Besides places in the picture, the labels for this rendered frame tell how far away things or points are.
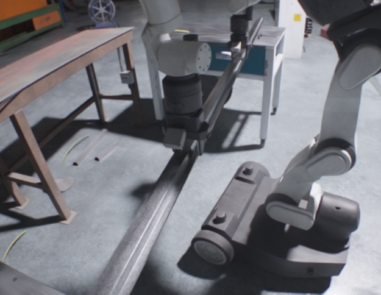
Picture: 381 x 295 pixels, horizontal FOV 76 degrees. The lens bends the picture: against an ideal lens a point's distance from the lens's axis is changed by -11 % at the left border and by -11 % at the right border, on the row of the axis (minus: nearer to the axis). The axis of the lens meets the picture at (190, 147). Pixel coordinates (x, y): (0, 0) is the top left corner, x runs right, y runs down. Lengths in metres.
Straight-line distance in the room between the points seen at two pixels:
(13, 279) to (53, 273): 0.93
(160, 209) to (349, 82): 0.61
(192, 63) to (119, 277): 0.41
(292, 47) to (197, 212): 2.90
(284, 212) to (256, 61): 0.94
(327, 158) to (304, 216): 0.30
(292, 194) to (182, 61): 0.77
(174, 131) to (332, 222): 0.78
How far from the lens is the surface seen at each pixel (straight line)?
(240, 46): 1.36
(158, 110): 2.17
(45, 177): 1.50
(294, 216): 1.17
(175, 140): 0.63
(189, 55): 0.55
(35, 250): 1.67
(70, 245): 1.58
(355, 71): 0.83
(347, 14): 0.80
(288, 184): 1.12
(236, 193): 1.37
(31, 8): 8.12
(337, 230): 1.22
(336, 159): 0.95
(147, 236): 0.53
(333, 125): 0.94
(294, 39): 3.89
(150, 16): 0.53
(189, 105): 0.60
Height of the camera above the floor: 1.17
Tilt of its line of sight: 36 degrees down
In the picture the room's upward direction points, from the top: 5 degrees counter-clockwise
